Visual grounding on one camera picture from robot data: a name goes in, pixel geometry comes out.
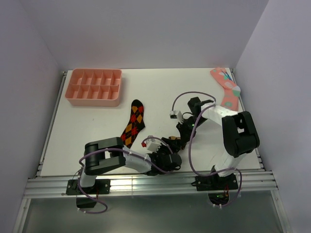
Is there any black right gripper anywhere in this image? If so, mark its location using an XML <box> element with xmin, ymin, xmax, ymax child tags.
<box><xmin>176</xmin><ymin>116</ymin><xmax>207</xmax><ymax>145</ymax></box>

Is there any red yellow argyle sock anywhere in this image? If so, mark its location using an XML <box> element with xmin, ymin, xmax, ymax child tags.
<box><xmin>121</xmin><ymin>100</ymin><xmax>145</xmax><ymax>149</ymax></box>

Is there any brown tan argyle sock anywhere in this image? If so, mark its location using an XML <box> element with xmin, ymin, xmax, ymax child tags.
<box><xmin>169</xmin><ymin>136</ymin><xmax>180</xmax><ymax>140</ymax></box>

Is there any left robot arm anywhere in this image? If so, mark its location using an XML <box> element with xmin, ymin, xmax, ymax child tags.
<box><xmin>66</xmin><ymin>136</ymin><xmax>182</xmax><ymax>196</ymax></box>

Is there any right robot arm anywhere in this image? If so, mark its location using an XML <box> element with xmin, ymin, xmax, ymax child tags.
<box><xmin>172</xmin><ymin>97</ymin><xmax>260</xmax><ymax>189</ymax></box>

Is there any pink patterned sock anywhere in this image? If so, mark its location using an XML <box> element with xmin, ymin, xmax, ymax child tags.
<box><xmin>210</xmin><ymin>67</ymin><xmax>241</xmax><ymax>111</ymax></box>

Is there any pink divided organizer tray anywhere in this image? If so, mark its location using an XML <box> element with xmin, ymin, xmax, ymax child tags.
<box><xmin>65</xmin><ymin>68</ymin><xmax>122</xmax><ymax>107</ymax></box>

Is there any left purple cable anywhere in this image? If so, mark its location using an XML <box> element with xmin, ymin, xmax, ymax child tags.
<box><xmin>77</xmin><ymin>136</ymin><xmax>174</xmax><ymax>214</ymax></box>

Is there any purple cable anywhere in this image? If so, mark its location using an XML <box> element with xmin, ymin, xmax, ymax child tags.
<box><xmin>172</xmin><ymin>91</ymin><xmax>243</xmax><ymax>209</ymax></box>
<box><xmin>77</xmin><ymin>136</ymin><xmax>174</xmax><ymax>214</ymax></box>

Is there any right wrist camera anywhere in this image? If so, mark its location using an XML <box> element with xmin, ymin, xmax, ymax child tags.
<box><xmin>170</xmin><ymin>110</ymin><xmax>184</xmax><ymax>123</ymax></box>

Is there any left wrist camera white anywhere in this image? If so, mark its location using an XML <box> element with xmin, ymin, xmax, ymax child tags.
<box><xmin>141</xmin><ymin>135</ymin><xmax>164</xmax><ymax>152</ymax></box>

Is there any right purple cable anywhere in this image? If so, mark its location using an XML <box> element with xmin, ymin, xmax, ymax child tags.
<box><xmin>172</xmin><ymin>91</ymin><xmax>243</xmax><ymax>209</ymax></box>

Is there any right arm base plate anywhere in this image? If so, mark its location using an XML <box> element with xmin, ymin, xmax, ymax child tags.
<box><xmin>191</xmin><ymin>174</ymin><xmax>238</xmax><ymax>191</ymax></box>

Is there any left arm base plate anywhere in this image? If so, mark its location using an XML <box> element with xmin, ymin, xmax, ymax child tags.
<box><xmin>66</xmin><ymin>179</ymin><xmax>111</xmax><ymax>196</ymax></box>

